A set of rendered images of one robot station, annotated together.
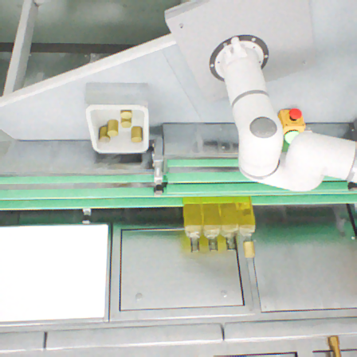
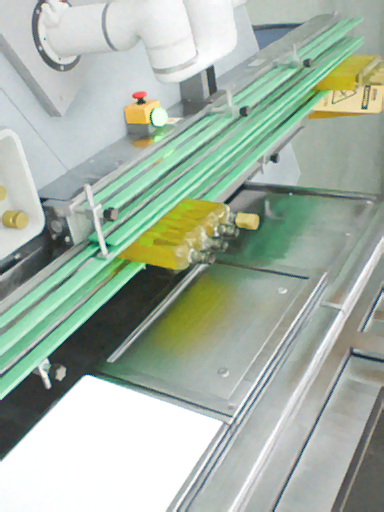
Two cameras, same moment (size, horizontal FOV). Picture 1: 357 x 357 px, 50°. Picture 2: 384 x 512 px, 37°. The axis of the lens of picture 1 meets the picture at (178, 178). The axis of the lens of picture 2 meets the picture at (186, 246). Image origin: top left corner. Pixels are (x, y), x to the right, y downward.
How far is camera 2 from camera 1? 0.90 m
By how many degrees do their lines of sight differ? 42
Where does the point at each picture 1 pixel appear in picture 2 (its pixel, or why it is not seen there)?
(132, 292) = (211, 377)
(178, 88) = (19, 119)
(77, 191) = (13, 329)
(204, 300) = (277, 309)
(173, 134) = (54, 190)
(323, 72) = not seen: hidden behind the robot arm
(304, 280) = (312, 236)
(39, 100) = not seen: outside the picture
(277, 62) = not seen: hidden behind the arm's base
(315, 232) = (264, 214)
